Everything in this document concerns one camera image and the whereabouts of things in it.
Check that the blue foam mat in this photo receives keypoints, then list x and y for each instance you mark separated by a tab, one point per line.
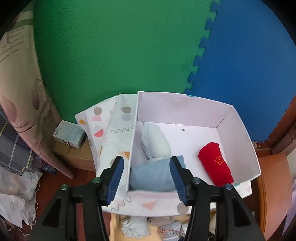
242	69

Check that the brown wooden bed frame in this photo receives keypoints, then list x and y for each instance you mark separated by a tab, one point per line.
272	176

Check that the brown wooden furniture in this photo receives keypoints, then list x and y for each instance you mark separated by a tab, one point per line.
284	134

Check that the red underwear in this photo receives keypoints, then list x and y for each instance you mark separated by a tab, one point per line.
215	162

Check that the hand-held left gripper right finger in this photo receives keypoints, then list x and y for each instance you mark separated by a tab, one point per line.
179	183

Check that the white patterned table cover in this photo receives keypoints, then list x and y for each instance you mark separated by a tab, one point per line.
111	139

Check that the pink leaf-print curtain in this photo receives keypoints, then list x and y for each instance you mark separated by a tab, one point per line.
20	92

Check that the pale grey underwear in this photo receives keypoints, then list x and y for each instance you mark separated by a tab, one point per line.
155	141

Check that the wooden drawer with grey front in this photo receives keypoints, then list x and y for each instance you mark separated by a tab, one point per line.
114	229

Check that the white floral bed sheet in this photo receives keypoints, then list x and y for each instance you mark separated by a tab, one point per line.
16	185

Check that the brown cardboard box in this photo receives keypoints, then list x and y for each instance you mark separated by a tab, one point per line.
76	157

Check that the light blue small carton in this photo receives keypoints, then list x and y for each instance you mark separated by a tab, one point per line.
69	133

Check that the green foam mat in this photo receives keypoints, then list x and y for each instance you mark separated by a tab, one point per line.
115	46

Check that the blue plaid blanket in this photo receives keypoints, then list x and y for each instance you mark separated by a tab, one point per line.
13	150

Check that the white cardboard box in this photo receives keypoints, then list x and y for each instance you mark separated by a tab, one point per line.
175	109

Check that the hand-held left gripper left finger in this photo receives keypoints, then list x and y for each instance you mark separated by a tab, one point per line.
115	178

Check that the light blue underwear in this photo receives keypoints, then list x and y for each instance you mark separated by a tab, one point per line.
152	176

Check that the blue plastic packet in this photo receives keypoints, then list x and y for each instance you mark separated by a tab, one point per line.
49	168

